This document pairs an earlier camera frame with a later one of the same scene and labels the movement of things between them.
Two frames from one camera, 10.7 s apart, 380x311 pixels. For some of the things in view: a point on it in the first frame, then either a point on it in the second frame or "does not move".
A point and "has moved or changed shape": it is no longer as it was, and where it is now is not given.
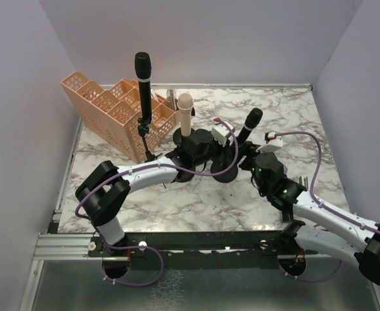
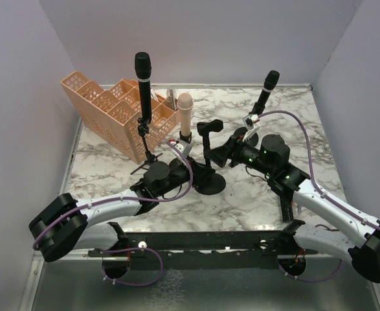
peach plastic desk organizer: x=113 y=113 does not move
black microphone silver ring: x=143 y=66 does not move
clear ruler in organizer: x=171 y=98 does not move
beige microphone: x=185 y=103 does not move
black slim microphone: x=253 y=117 has moved or changed shape
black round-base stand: x=227 y=176 -> x=215 y=183
